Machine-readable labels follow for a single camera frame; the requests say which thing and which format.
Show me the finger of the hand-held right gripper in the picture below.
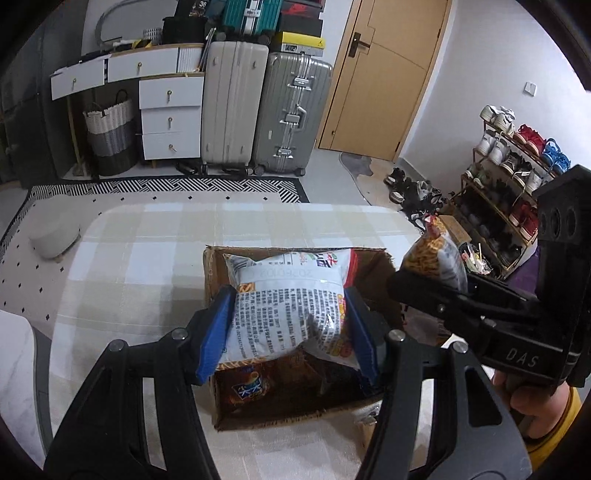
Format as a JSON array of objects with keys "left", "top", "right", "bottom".
[
  {"left": 466, "top": 273, "right": 539, "bottom": 305},
  {"left": 387, "top": 272, "right": 539, "bottom": 349}
]

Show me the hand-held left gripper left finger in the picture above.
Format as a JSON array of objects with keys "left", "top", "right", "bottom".
[{"left": 44, "top": 285, "right": 237, "bottom": 480}]

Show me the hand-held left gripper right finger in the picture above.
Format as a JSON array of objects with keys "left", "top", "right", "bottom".
[{"left": 344, "top": 286, "right": 532, "bottom": 480}]

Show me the orange patterned snack bag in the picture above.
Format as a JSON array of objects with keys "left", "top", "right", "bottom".
[{"left": 399, "top": 215, "right": 469, "bottom": 294}]

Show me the red snack bag blue label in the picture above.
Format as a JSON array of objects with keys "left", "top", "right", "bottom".
[{"left": 216, "top": 362, "right": 282, "bottom": 409}]

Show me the large white printed snack bag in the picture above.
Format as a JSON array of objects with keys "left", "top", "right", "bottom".
[{"left": 223, "top": 249, "right": 365, "bottom": 370}]

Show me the person's right forearm yellow sleeve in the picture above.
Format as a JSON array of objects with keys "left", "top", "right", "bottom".
[{"left": 526, "top": 385, "right": 583, "bottom": 469}]

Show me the person's right hand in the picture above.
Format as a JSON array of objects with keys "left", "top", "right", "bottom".
[{"left": 492, "top": 370, "right": 571, "bottom": 432}]

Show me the purple bag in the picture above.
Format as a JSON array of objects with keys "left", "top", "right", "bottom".
[{"left": 507, "top": 242, "right": 541, "bottom": 298}]

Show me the black pen holder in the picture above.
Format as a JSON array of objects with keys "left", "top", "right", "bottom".
[{"left": 459, "top": 242, "right": 492, "bottom": 275}]

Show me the small brown cardboard box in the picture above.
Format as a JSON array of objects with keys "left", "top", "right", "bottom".
[{"left": 438, "top": 215, "right": 472, "bottom": 245}]

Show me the checked tablecloth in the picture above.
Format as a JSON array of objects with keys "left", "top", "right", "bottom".
[{"left": 48, "top": 202, "right": 444, "bottom": 480}]

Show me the pile of dark shoes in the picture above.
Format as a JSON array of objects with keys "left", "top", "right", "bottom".
[{"left": 384, "top": 167, "right": 446, "bottom": 222}]

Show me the shoe rack with shoes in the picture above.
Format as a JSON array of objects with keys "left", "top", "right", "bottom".
[{"left": 455, "top": 105, "right": 571, "bottom": 273}]

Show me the grey round stool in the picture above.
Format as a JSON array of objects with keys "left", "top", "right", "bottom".
[{"left": 28, "top": 194, "right": 81, "bottom": 264}]

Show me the white marble table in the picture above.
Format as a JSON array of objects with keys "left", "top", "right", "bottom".
[{"left": 0, "top": 309, "right": 54, "bottom": 462}]

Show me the black white patterned rug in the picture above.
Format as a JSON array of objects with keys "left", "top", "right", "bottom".
[{"left": 0, "top": 176, "right": 310, "bottom": 324}]

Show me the woven grey white basket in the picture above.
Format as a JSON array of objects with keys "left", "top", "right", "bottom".
[{"left": 83, "top": 90, "right": 139, "bottom": 177}]

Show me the white drawer desk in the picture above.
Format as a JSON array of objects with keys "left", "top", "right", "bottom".
[{"left": 50, "top": 44, "right": 206, "bottom": 162}]

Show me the wooden door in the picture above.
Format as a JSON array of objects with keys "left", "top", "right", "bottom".
[{"left": 316, "top": 0, "right": 453, "bottom": 162}]

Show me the beige suitcase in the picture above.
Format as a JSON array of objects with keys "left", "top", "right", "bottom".
[{"left": 201, "top": 41, "right": 270, "bottom": 175}]

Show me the silver suitcase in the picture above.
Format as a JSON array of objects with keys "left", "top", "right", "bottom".
[{"left": 252, "top": 52, "right": 334, "bottom": 177}]

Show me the white ribbed organizer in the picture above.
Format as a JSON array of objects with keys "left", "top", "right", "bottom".
[{"left": 178, "top": 46, "right": 204, "bottom": 72}]

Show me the dark glass cabinet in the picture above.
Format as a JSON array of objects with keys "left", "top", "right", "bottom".
[{"left": 0, "top": 23, "right": 86, "bottom": 185}]

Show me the yellow box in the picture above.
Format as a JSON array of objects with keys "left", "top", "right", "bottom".
[{"left": 270, "top": 31, "right": 326, "bottom": 55}]

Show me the black bag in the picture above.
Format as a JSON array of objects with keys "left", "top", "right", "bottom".
[{"left": 161, "top": 16, "right": 206, "bottom": 47}]

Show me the black red shoe box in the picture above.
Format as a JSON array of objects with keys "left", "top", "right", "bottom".
[{"left": 279, "top": 0, "right": 326, "bottom": 35}]

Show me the teal suitcase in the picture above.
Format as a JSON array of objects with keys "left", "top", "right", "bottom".
[{"left": 221, "top": 0, "right": 283, "bottom": 38}]

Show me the black printed box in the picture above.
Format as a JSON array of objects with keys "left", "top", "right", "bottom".
[{"left": 175, "top": 0, "right": 225, "bottom": 19}]

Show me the black door handle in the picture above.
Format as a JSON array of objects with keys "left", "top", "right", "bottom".
[{"left": 347, "top": 32, "right": 371, "bottom": 58}]

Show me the grey curved hose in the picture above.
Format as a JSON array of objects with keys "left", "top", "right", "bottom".
[{"left": 93, "top": 0, "right": 139, "bottom": 49}]

